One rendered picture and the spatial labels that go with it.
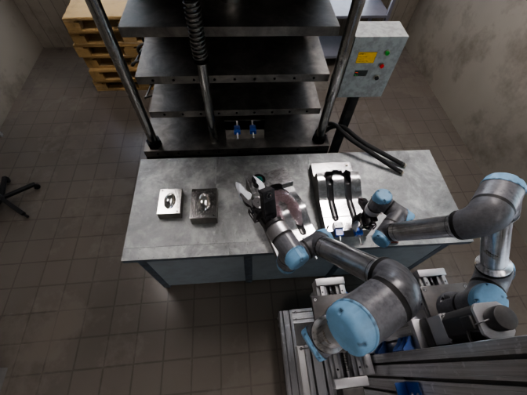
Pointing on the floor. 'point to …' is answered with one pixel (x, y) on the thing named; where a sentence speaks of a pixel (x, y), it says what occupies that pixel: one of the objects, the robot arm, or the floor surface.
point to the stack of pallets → (100, 77)
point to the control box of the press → (368, 66)
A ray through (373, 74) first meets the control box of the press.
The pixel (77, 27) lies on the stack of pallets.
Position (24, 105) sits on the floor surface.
